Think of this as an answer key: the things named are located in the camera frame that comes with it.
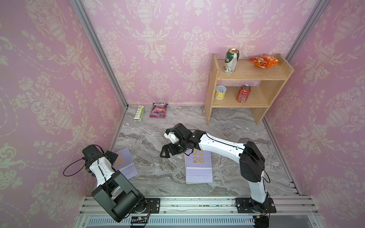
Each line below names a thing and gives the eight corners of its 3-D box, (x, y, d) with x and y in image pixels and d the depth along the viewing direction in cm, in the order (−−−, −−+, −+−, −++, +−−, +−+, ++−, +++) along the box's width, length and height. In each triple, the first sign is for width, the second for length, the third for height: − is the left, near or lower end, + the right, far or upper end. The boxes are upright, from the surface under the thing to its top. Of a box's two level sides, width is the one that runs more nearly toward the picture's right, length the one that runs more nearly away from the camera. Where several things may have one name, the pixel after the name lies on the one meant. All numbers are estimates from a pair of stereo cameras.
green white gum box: (135, 122, 113) (133, 117, 109) (140, 109, 122) (138, 104, 118) (141, 122, 113) (139, 118, 108) (145, 109, 122) (144, 105, 118)
